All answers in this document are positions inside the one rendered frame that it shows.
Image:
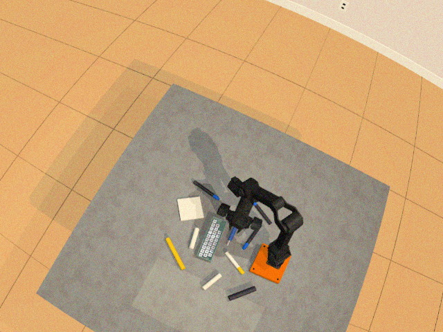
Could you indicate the blue stylus with white tip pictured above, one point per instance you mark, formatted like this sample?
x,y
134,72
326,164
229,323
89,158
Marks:
x,y
232,234

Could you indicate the black marker with blue cap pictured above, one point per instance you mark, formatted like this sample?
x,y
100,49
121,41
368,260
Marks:
x,y
249,240
262,213
206,190

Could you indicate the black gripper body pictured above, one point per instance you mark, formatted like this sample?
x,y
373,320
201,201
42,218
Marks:
x,y
254,222

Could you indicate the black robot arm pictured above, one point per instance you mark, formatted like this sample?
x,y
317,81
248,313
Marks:
x,y
251,192

